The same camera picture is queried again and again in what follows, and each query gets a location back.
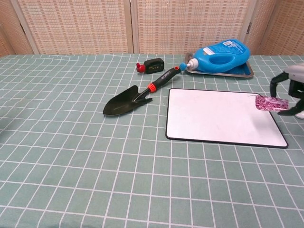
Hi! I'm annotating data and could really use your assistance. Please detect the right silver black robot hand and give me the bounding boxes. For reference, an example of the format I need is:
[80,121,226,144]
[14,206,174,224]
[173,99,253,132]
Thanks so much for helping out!
[269,62,304,116]

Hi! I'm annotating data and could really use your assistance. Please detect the woven bamboo screen panel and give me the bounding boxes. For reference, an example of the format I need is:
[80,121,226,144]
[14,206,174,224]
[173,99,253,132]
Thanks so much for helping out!
[246,0,304,57]
[0,0,34,57]
[10,0,139,55]
[130,0,259,55]

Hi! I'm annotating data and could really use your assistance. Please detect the blue detergent bottle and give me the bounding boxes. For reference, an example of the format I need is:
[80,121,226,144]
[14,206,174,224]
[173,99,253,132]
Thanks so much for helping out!
[179,38,252,74]

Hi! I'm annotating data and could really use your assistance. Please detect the white mat black border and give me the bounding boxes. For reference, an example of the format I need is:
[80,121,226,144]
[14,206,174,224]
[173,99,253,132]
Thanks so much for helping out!
[165,88,289,149]

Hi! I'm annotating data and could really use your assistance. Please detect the metal tray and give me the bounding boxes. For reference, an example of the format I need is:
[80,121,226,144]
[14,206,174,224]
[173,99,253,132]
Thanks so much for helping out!
[185,52,255,79]

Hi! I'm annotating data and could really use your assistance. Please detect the black box with red cap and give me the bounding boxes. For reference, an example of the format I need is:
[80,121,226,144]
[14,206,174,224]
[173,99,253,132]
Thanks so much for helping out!
[136,58,165,75]

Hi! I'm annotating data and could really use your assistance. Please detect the green checked tablecloth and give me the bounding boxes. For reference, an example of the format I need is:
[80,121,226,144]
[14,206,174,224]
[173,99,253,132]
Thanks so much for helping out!
[0,53,304,228]

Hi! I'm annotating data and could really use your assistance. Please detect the black garden trowel orange collar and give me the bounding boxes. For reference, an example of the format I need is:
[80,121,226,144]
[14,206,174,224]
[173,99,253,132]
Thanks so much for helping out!
[103,66,181,117]

